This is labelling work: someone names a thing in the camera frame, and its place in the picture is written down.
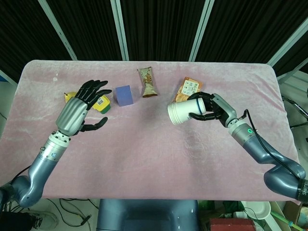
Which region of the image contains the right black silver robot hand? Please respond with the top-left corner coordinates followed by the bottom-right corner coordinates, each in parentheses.
top-left (187, 91), bottom-right (238, 128)

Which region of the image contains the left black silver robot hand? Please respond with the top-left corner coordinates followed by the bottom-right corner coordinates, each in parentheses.
top-left (55, 79), bottom-right (113, 137)

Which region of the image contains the yellow plastic pear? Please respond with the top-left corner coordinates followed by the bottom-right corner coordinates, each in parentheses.
top-left (63, 91), bottom-right (78, 103)

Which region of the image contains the green tub yellow lid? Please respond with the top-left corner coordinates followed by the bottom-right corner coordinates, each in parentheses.
top-left (92, 95), bottom-right (112, 115)

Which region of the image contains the orange blue cookie box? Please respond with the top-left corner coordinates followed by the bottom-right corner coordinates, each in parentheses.
top-left (173, 77), bottom-right (204, 103)

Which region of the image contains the purple foam cube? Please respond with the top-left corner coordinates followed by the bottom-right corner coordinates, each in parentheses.
top-left (115, 85), bottom-right (135, 107)

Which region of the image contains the brown wrapped snack bar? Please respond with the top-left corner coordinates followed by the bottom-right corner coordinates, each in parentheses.
top-left (137, 67), bottom-right (159, 98)

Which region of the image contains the black curtain panel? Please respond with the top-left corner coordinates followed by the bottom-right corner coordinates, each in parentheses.
top-left (196, 0), bottom-right (308, 64)
top-left (45, 0), bottom-right (124, 61)
top-left (119, 0), bottom-right (205, 62)
top-left (0, 0), bottom-right (73, 84)

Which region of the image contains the pink plush tablecloth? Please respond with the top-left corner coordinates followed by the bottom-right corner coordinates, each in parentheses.
top-left (0, 59), bottom-right (300, 205)

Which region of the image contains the white plastic bowl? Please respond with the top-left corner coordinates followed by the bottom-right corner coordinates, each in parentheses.
top-left (242, 200), bottom-right (272, 221)

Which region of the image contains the red box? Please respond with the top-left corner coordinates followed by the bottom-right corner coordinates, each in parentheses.
top-left (208, 217), bottom-right (257, 231)

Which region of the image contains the green stick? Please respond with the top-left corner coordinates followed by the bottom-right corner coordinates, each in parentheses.
top-left (270, 208), bottom-right (296, 230)

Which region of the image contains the blue-grey robot torso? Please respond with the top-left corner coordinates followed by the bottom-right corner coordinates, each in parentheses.
top-left (97, 199), bottom-right (201, 231)

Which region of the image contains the brown cardboard box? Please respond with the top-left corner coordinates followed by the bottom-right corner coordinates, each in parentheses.
top-left (283, 201), bottom-right (308, 231)

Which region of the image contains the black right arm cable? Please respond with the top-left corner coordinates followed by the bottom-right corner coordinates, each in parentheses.
top-left (240, 109), bottom-right (303, 180)

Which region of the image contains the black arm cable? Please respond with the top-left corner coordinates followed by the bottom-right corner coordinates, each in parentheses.
top-left (10, 167), bottom-right (32, 186)
top-left (240, 109), bottom-right (303, 180)

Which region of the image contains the metal chair frame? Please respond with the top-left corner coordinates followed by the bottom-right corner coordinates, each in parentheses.
top-left (281, 79), bottom-right (308, 145)

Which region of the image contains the white blue frame post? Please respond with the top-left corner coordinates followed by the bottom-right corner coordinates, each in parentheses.
top-left (0, 69), bottom-right (18, 85)

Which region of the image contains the white metal frame post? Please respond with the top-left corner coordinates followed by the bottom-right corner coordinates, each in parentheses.
top-left (193, 0), bottom-right (215, 62)
top-left (266, 12), bottom-right (308, 67)
top-left (116, 0), bottom-right (130, 61)
top-left (110, 0), bottom-right (126, 61)
top-left (188, 0), bottom-right (209, 62)
top-left (38, 0), bottom-right (78, 61)

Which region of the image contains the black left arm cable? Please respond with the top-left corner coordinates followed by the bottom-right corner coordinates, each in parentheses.
top-left (10, 167), bottom-right (32, 186)

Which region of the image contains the black floor cable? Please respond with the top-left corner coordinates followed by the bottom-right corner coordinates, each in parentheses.
top-left (47, 198), bottom-right (100, 227)

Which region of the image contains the black tangled cable bundle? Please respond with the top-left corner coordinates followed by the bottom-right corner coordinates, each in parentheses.
top-left (0, 210), bottom-right (44, 231)

